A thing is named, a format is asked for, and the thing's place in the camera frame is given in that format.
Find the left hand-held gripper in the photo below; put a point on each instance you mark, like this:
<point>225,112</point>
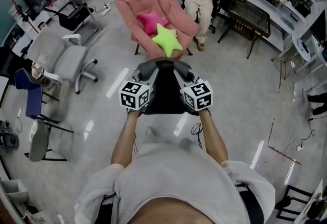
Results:
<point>134,95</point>

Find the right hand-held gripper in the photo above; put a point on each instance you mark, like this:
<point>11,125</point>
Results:
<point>199,95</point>

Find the pink armchair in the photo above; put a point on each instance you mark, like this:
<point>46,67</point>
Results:
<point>158,1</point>

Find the person's left forearm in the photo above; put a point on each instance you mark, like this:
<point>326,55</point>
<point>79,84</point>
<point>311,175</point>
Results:
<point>125,138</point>

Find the person's right forearm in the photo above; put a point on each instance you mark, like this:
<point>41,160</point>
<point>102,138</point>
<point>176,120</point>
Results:
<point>213,136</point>

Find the green star pillow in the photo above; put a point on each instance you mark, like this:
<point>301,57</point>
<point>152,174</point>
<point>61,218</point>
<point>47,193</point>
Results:
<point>164,39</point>

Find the white office chair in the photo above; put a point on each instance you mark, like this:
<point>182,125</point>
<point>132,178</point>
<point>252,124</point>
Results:
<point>71,57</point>

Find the pink star pillow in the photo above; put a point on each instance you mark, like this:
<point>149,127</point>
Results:
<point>150,20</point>

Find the person's grey shirt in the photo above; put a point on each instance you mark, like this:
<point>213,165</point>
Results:
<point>173,174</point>

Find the black office chair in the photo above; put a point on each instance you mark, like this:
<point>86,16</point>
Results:
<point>217,11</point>

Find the black mesh chair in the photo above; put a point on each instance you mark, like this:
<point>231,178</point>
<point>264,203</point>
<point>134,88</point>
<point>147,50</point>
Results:
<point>247,17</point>

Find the glass side table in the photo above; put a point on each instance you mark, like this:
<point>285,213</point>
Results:
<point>288,61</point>

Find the black folding chair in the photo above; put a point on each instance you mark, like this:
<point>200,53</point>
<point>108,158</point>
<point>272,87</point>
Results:
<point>71,17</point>

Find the blue chair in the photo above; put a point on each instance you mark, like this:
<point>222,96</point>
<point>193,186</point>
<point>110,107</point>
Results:
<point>30,93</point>

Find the white shelf unit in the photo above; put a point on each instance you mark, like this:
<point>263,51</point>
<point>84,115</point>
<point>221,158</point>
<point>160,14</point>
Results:
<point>278,17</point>

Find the small white power strip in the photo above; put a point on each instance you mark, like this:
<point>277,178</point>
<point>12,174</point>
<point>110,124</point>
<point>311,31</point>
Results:
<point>300,147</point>

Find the white round table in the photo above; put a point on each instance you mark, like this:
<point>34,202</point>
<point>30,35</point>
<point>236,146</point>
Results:
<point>304,48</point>

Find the grey round device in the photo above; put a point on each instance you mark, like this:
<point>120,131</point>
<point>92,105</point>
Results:
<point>10,141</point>

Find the white box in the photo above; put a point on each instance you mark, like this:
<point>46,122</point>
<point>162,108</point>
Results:
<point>14,188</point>

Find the grey chair with black frame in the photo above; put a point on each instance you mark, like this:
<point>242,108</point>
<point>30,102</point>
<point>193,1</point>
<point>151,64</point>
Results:
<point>38,141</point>

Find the black metal frame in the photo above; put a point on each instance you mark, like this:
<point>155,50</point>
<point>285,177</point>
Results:
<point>293,193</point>

